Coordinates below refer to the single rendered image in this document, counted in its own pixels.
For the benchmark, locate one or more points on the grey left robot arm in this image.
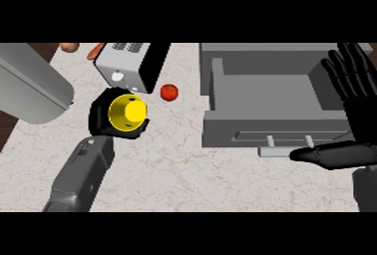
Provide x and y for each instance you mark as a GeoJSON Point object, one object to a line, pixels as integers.
{"type": "Point", "coordinates": [80, 176]}

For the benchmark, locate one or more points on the grey open drawer box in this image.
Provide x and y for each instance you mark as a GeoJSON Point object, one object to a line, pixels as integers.
{"type": "Point", "coordinates": [265, 93]}

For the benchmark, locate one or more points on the red apple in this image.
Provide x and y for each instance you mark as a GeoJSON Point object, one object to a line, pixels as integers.
{"type": "Point", "coordinates": [169, 93]}

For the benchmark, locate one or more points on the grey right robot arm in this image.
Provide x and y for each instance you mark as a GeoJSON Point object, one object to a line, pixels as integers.
{"type": "Point", "coordinates": [366, 192]}

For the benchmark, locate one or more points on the silver and black toaster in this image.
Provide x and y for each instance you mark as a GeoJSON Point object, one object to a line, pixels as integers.
{"type": "Point", "coordinates": [125, 68]}

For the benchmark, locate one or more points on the orange carrot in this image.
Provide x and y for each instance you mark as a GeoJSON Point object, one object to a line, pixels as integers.
{"type": "Point", "coordinates": [95, 51]}

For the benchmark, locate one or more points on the tan bread roll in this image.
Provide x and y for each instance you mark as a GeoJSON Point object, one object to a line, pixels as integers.
{"type": "Point", "coordinates": [70, 47]}

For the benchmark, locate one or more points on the grey cabinet body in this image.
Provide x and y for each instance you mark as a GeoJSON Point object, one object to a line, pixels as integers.
{"type": "Point", "coordinates": [265, 54]}

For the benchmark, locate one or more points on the yellow cup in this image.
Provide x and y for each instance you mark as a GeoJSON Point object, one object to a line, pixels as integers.
{"type": "Point", "coordinates": [128, 113]}

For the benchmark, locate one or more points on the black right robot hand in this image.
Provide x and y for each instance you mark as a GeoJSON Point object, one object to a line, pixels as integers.
{"type": "Point", "coordinates": [361, 123]}

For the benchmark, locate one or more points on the grey drawer front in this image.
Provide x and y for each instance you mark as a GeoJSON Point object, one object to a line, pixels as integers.
{"type": "Point", "coordinates": [231, 131]}

